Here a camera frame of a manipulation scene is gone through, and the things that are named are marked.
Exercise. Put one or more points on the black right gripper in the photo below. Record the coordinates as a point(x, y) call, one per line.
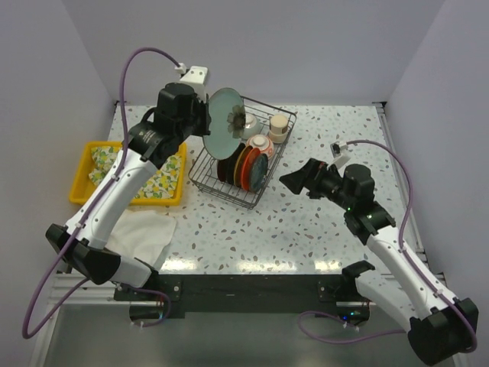
point(309, 177)

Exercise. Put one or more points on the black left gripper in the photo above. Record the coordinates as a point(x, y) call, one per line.
point(203, 107)

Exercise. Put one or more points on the celadon green flower plate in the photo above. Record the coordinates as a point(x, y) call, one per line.
point(228, 119)

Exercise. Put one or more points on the orange red plate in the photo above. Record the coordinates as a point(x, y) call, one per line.
point(248, 162)

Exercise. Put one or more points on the yellow brown patterned plate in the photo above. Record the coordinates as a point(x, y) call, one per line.
point(239, 164)

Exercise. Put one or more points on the dark red flower plate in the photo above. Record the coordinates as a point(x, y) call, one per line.
point(222, 166)

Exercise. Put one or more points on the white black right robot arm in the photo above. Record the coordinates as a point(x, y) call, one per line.
point(438, 324)

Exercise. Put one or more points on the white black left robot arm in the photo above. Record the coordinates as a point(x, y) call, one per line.
point(82, 239)

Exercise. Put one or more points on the teal blue plate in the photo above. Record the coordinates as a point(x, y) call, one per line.
point(257, 173)

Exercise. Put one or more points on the beige ceramic cup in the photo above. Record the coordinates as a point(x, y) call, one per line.
point(278, 128)

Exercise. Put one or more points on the red white patterned bowl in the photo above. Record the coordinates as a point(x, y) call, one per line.
point(263, 143)

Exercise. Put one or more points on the celadon green bowl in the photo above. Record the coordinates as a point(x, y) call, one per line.
point(252, 126)

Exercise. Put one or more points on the lemon print cloth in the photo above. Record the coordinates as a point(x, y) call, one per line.
point(161, 186)

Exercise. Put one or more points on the yellow plastic tray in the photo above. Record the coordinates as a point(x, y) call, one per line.
point(82, 187)

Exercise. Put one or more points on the white towel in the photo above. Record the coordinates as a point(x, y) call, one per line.
point(142, 234)

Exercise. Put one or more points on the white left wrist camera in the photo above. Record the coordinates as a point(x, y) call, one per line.
point(196, 77)

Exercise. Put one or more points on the black wire dish rack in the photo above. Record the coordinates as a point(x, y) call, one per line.
point(203, 172)

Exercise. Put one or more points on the aluminium frame rail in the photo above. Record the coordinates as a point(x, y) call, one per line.
point(405, 186)

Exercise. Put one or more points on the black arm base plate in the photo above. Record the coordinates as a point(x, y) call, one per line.
point(253, 293)

